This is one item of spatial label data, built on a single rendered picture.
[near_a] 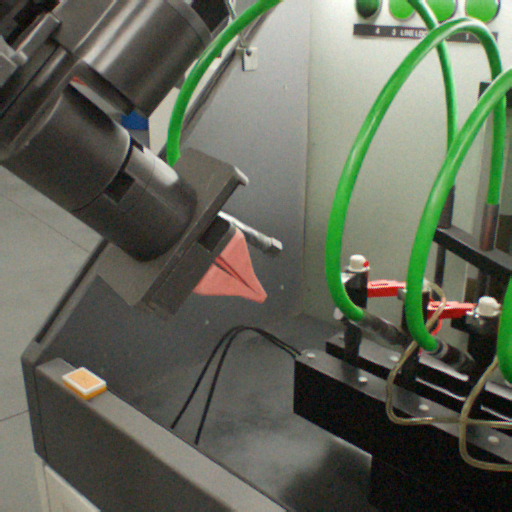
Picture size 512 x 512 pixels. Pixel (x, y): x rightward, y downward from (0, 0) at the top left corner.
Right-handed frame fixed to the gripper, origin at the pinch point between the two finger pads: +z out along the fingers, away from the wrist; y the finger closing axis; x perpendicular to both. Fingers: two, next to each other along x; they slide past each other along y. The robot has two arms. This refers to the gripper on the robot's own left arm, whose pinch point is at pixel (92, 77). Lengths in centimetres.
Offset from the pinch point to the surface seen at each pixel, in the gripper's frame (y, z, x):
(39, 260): 300, 19, 74
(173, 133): -2.0, 10.1, -1.3
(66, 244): 321, 25, 61
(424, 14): 1.0, 22.4, -31.7
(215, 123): 24.5, 15.1, -8.6
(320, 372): -1.1, 41.4, 7.7
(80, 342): 16.5, 20.4, 26.6
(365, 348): 2.6, 45.6, 1.9
